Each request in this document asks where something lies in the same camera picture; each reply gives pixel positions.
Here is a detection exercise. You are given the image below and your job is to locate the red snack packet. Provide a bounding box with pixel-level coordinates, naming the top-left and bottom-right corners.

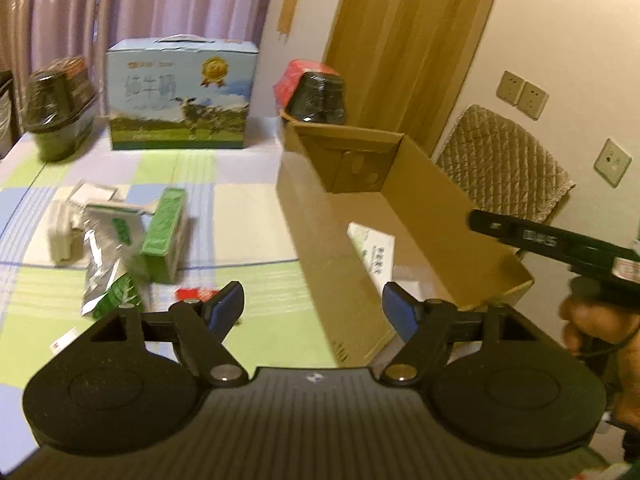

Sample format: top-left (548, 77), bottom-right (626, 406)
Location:
top-left (175, 287), bottom-right (218, 304)

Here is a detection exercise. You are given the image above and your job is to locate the dark green small box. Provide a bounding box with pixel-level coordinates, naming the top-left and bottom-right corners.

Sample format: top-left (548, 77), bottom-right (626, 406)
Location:
top-left (140, 188), bottom-right (188, 284)

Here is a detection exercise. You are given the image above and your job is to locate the white medicine tablet box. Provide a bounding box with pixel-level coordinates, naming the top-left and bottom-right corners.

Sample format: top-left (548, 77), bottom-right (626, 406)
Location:
top-left (347, 222), bottom-right (395, 292)

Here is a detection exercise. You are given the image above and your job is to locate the silver green foil pouch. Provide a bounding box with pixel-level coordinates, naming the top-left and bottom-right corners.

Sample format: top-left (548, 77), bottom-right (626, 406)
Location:
top-left (80, 200), bottom-right (149, 320)

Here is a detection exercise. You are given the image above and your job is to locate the white power adapter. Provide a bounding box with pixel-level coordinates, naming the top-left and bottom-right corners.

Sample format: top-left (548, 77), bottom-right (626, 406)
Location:
top-left (47, 200), bottom-right (84, 266)

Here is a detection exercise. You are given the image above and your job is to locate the white plastic spoon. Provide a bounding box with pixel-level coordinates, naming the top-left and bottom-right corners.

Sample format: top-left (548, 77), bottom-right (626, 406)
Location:
top-left (85, 198), bottom-right (160, 216)

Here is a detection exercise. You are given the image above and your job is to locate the person's right hand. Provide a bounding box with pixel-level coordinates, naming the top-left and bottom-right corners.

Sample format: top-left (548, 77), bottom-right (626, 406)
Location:
top-left (560, 295), bottom-right (639, 430)

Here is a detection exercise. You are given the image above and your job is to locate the checked tablecloth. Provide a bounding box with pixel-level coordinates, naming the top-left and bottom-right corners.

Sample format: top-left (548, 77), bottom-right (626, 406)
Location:
top-left (1, 117), bottom-right (334, 471)

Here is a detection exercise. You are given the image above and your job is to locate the quilted chair back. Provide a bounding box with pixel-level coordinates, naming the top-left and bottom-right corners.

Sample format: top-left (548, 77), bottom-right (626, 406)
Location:
top-left (436, 104), bottom-right (575, 223)

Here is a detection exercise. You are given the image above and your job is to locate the brown cardboard box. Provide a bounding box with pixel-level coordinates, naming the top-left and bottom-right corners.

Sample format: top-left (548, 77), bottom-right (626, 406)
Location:
top-left (277, 122), bottom-right (534, 367)

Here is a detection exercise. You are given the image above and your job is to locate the milk carton gift box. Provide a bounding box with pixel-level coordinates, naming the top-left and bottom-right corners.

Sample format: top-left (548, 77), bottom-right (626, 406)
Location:
top-left (105, 35), bottom-right (258, 150)

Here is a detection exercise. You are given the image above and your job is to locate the dark wrapped bowl red lid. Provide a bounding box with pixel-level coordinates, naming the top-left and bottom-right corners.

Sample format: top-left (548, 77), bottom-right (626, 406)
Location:
top-left (273, 58), bottom-right (347, 125)

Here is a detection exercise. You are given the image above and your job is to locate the dark wrapped bowl left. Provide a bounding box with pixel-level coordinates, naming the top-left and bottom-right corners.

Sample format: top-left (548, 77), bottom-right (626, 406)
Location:
top-left (23, 56), bottom-right (98, 162)

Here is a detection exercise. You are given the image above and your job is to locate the wooden door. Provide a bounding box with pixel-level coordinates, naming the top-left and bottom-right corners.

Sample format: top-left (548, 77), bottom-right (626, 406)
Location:
top-left (324, 0), bottom-right (495, 154)

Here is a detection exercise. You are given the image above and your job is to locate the purple curtain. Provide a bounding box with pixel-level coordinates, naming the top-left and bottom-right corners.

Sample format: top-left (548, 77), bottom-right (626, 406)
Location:
top-left (1, 0), bottom-right (269, 110)

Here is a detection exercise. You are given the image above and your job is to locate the single wall socket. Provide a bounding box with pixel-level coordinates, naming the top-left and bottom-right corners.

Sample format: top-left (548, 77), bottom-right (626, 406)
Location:
top-left (593, 139), bottom-right (632, 188)

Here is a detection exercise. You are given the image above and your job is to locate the double wall socket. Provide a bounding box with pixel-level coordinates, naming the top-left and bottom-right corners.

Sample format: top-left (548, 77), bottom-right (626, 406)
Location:
top-left (496, 70), bottom-right (549, 120)

